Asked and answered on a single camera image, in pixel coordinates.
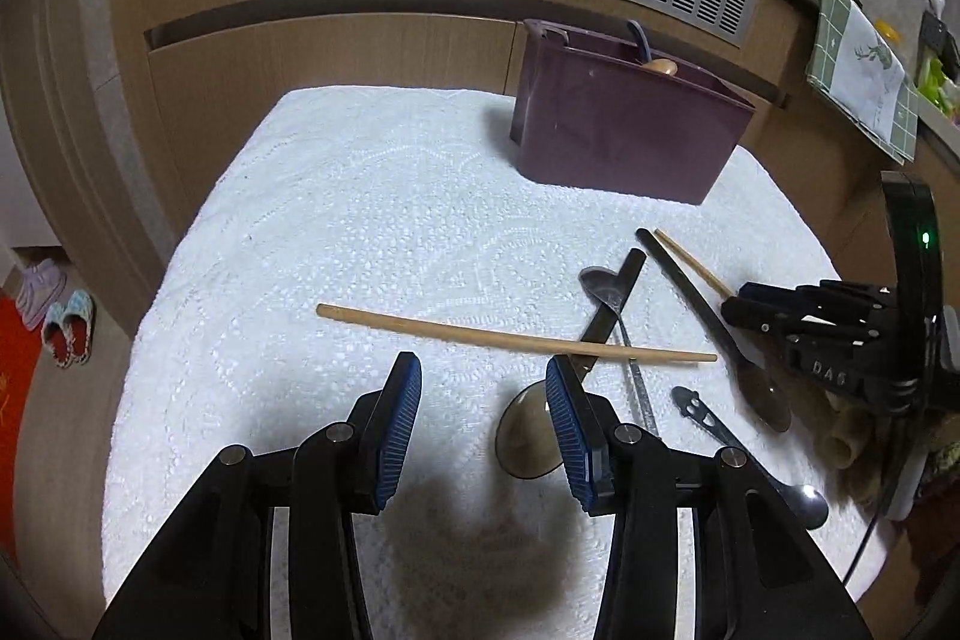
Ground pair of slippers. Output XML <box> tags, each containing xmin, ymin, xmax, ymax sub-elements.
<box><xmin>41</xmin><ymin>289</ymin><xmax>96</xmax><ymax>369</ymax></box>

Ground wooden chopstick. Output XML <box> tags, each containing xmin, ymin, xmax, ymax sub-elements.
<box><xmin>314</xmin><ymin>302</ymin><xmax>719</xmax><ymax>364</ymax></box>
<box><xmin>654</xmin><ymin>229</ymin><xmax>736</xmax><ymax>299</ymax></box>

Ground blue rice paddle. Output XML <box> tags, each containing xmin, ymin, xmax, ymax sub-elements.
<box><xmin>626</xmin><ymin>19</ymin><xmax>652</xmax><ymax>65</ymax></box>

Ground yellow lid jar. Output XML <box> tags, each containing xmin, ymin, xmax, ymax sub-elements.
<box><xmin>874</xmin><ymin>19</ymin><xmax>901</xmax><ymax>46</ymax></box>

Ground smiley face steel spoon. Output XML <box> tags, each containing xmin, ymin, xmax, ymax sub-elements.
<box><xmin>670</xmin><ymin>385</ymin><xmax>830</xmax><ymax>531</ymax></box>

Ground black handled steel spoon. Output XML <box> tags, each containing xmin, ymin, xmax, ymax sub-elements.
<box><xmin>636</xmin><ymin>227</ymin><xmax>793</xmax><ymax>434</ymax></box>

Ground green white kitchen towel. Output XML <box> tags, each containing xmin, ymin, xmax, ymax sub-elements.
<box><xmin>805</xmin><ymin>0</ymin><xmax>919</xmax><ymax>164</ymax></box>

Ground red floor mat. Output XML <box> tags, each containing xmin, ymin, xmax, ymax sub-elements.
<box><xmin>0</xmin><ymin>296</ymin><xmax>41</xmax><ymax>559</ymax></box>

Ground purple utensil holder box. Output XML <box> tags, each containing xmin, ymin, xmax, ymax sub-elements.
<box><xmin>509</xmin><ymin>19</ymin><xmax>754</xmax><ymax>205</ymax></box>

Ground white lace tablecloth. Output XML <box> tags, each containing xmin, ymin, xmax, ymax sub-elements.
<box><xmin>99</xmin><ymin>86</ymin><xmax>898</xmax><ymax>640</ymax></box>

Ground wooden spoon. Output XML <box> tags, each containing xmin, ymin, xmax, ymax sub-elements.
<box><xmin>643</xmin><ymin>58</ymin><xmax>679</xmax><ymax>76</ymax></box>

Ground grey shoes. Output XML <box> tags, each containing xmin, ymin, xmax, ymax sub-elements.
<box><xmin>14</xmin><ymin>259</ymin><xmax>67</xmax><ymax>331</ymax></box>

